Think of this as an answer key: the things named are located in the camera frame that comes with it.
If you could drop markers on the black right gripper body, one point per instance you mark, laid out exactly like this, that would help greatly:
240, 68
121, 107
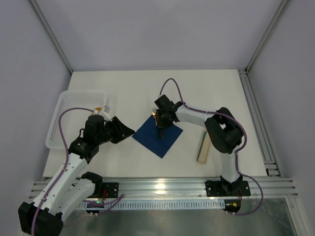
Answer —
162, 119

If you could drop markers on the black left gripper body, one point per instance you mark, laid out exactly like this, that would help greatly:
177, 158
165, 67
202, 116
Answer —
114, 131

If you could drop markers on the gold fork green handle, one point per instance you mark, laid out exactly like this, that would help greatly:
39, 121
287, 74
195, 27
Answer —
159, 132

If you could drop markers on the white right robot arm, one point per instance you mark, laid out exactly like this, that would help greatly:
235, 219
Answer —
225, 135

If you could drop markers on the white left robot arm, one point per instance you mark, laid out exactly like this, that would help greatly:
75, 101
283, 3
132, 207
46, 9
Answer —
46, 214

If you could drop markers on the blue paper napkin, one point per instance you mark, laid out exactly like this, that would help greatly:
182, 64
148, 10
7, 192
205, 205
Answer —
147, 136

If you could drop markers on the red bottle orange cap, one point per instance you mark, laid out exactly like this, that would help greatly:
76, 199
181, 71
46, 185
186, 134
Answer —
98, 109

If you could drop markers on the white plastic basket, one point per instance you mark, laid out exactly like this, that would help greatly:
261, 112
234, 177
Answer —
73, 120

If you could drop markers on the teal plastic knife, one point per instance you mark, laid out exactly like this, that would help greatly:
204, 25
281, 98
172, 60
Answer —
201, 144

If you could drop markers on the beige cutlery tray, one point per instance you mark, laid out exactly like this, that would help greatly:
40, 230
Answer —
202, 158

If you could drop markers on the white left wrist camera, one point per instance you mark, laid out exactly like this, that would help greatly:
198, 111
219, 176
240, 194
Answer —
104, 113

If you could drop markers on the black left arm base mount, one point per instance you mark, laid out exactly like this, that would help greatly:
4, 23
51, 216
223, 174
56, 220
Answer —
106, 190

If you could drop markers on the aluminium table edge rail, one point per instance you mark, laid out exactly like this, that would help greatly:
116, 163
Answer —
196, 188

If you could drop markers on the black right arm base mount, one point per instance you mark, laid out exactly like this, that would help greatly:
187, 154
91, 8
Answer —
219, 188

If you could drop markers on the white slotted cable duct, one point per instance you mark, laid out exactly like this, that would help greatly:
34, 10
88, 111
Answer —
158, 205

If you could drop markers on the aluminium side rail right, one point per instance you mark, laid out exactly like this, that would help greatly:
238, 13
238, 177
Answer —
265, 145

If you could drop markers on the aluminium frame post left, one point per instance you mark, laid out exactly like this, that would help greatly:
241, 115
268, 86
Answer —
48, 30

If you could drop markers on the aluminium frame post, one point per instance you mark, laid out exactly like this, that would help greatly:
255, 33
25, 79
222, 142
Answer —
48, 30
272, 25

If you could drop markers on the aluminium frame post right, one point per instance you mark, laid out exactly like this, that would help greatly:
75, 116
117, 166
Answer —
272, 25

